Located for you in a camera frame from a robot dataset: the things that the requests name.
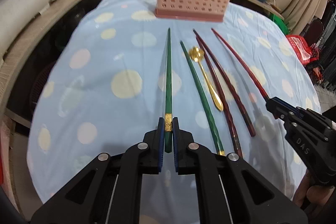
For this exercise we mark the right hand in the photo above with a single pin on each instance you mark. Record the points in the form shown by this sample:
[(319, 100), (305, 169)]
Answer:
[(316, 195)]

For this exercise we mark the green chopstick gold band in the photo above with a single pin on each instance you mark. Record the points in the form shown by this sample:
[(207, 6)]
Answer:
[(168, 98)]

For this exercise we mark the red plastic bag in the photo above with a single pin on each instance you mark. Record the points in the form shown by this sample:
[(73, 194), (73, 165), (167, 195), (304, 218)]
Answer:
[(306, 54)]

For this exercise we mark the green plastic bag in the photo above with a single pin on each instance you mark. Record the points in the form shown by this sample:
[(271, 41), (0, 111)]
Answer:
[(279, 22)]

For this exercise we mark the grey countertop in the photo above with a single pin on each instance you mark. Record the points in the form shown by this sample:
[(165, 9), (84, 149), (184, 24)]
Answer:
[(94, 43)]

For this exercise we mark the blue planet-print tablecloth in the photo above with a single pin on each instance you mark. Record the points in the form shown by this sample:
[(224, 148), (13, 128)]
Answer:
[(84, 113)]

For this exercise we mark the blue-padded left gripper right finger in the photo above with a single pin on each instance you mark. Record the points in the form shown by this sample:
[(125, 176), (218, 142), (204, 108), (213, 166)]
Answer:
[(176, 144)]

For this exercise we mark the red chopstick dark end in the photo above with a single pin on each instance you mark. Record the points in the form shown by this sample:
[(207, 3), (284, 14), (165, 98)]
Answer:
[(244, 65)]

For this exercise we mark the gold flower spoon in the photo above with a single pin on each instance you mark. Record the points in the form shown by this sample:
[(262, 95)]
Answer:
[(197, 55)]

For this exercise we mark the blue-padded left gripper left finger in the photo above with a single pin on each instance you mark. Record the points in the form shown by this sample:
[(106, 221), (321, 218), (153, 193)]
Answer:
[(161, 142)]

